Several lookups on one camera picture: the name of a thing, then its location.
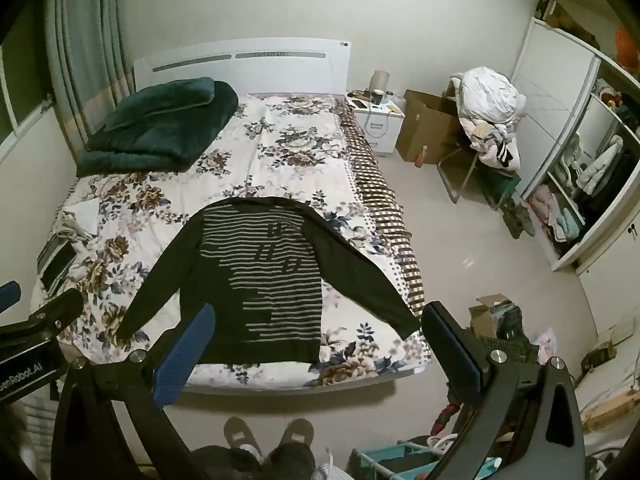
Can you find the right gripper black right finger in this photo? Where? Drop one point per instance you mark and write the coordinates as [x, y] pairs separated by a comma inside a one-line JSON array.
[[547, 442]]

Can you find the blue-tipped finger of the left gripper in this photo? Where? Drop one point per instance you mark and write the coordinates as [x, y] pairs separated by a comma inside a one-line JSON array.
[[10, 294]]

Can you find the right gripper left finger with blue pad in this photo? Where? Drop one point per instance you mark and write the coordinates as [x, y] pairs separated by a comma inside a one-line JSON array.
[[88, 441]]

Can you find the black striped sweater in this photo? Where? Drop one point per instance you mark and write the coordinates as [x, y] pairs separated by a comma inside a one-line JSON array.
[[261, 263]]

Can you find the pile of white clothes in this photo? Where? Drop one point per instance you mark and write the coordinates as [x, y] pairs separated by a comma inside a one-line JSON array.
[[489, 109]]

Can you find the white folded cloth on bed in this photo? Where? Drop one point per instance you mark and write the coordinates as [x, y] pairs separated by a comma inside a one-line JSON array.
[[86, 215]]

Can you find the small open cardboard box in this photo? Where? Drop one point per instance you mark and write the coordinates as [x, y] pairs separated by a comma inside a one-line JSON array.
[[496, 316]]

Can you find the teal plastic rack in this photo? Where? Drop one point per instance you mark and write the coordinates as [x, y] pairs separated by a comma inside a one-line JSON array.
[[399, 461]]

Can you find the left grey slipper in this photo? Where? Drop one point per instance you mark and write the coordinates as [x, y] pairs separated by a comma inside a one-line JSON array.
[[239, 435]]

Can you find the grey slipper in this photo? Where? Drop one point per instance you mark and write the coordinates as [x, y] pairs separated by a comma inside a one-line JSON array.
[[299, 433], [239, 435]]

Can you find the right grey slipper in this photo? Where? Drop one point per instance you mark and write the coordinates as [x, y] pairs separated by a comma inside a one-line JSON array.
[[299, 433]]

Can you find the dark green folded quilt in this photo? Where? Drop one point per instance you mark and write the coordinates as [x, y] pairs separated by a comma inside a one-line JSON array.
[[165, 127]]

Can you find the grey-green curtain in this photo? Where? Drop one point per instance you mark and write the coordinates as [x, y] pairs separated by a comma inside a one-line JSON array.
[[87, 63]]

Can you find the metal folding chair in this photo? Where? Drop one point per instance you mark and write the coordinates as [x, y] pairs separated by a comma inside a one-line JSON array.
[[463, 174]]

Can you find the white wardrobe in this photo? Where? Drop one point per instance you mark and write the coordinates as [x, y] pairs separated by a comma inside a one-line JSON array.
[[574, 93]]

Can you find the brown cardboard box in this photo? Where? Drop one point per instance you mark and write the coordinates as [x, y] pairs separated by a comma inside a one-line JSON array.
[[430, 126]]

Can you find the white nightstand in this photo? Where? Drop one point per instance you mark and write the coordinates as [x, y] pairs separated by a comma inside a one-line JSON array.
[[380, 124]]

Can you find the floral bed blanket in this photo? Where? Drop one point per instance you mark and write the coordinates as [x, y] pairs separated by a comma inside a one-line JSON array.
[[303, 147]]

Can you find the white bed headboard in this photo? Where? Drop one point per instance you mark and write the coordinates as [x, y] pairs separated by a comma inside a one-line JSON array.
[[254, 65]]

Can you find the beige lamp on nightstand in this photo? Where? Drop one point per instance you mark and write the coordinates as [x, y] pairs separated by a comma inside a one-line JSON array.
[[379, 81]]

